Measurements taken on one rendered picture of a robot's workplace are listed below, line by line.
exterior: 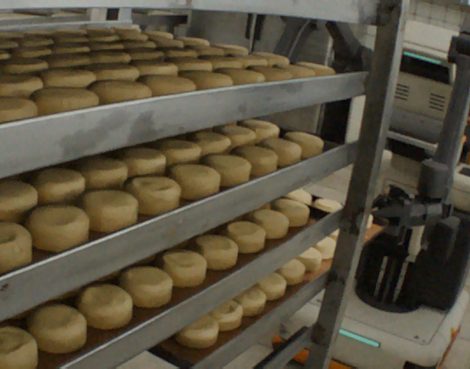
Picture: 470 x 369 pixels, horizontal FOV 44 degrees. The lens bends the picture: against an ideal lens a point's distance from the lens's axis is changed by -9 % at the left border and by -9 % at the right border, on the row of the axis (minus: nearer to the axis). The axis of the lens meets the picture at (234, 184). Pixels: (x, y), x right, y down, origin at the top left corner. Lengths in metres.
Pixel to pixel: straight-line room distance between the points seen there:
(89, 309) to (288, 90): 0.26
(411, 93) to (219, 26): 3.70
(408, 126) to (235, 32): 3.62
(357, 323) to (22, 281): 1.85
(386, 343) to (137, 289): 1.63
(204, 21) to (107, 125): 5.18
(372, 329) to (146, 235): 1.74
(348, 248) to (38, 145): 0.55
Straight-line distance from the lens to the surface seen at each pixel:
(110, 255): 0.42
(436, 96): 1.91
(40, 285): 0.38
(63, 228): 0.43
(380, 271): 2.32
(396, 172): 2.00
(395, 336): 2.14
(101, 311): 0.51
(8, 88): 0.45
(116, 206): 0.48
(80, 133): 0.37
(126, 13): 1.00
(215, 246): 0.65
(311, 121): 5.14
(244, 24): 5.35
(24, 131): 0.33
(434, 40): 1.87
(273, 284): 0.78
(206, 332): 0.66
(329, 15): 0.63
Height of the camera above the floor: 1.33
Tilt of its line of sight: 19 degrees down
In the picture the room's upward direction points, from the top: 9 degrees clockwise
